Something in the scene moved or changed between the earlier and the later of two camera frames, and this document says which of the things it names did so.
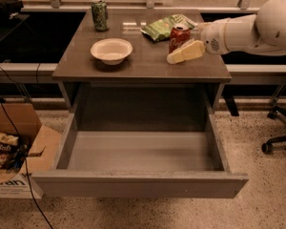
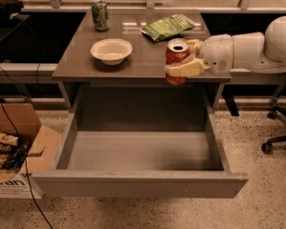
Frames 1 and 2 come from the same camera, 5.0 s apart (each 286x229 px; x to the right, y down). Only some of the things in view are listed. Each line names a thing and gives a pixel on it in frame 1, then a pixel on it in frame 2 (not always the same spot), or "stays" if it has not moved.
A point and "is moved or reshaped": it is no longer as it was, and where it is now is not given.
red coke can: x=178 y=35 is moved or reshaped
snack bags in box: x=8 y=154 stays
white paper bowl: x=112 y=51 stays
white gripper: x=214 y=37 -> x=216 y=52
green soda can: x=100 y=14 stays
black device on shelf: x=4 y=6 stays
